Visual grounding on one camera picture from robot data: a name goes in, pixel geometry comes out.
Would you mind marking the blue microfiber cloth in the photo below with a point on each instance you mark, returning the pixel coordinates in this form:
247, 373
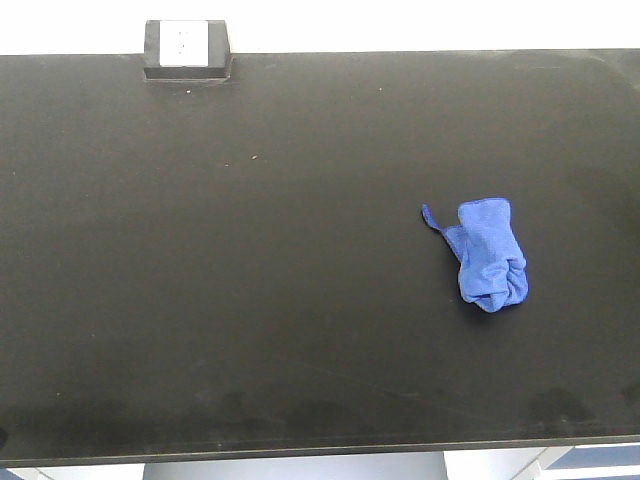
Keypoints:
492, 266

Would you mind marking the black white power outlet box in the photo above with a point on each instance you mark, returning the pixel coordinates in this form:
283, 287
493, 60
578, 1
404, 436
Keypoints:
187, 50

